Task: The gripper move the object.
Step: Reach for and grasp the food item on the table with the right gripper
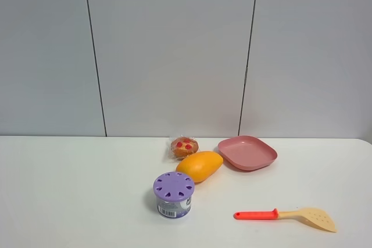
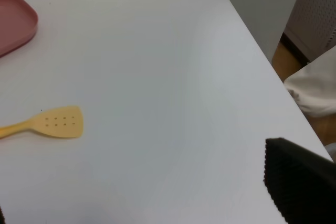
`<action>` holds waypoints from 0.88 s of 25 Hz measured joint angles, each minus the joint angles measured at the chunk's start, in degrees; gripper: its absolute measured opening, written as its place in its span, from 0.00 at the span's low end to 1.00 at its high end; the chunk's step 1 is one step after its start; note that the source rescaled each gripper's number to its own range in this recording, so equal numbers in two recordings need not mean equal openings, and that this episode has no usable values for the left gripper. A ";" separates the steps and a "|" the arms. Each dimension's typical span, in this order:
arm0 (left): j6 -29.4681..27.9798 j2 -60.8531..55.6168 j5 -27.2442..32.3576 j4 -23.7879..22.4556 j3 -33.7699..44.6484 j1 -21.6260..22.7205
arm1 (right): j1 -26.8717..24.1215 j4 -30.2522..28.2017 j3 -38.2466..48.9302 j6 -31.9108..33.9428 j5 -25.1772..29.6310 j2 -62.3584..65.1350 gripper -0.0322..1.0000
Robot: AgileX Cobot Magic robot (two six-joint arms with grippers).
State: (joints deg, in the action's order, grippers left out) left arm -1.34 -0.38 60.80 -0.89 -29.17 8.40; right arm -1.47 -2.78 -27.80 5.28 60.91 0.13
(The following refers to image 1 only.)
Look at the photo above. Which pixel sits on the muffin with red topping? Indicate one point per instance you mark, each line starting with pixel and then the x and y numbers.
pixel 180 148

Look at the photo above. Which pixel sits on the orange yellow mango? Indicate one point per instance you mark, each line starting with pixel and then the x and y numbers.
pixel 201 165

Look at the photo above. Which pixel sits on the pink square plate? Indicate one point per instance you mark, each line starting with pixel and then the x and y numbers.
pixel 247 153

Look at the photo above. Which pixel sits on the purple lid air freshener can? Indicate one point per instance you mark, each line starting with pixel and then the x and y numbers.
pixel 173 191

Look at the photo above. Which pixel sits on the red handle beige spatula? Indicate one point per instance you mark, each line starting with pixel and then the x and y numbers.
pixel 312 217

